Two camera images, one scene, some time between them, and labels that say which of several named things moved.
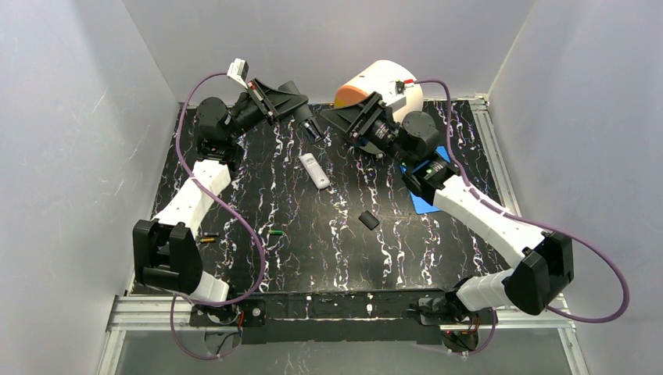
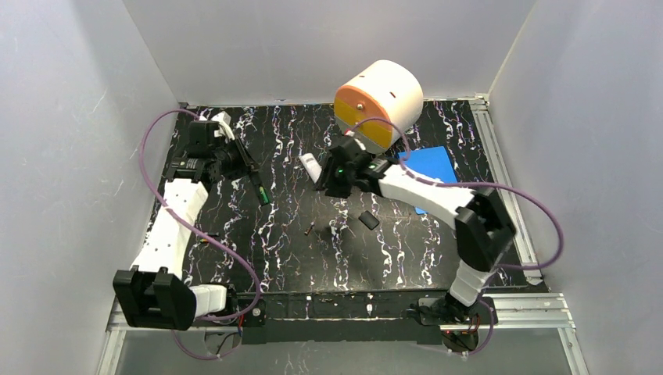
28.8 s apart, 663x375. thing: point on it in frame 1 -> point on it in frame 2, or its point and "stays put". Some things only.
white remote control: [314, 170] stays put
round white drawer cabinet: [398, 88] stays put
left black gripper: [263, 99] -> [238, 157]
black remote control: [310, 130] -> [261, 183]
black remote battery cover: [369, 219] stays put
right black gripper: [363, 119] -> [335, 173]
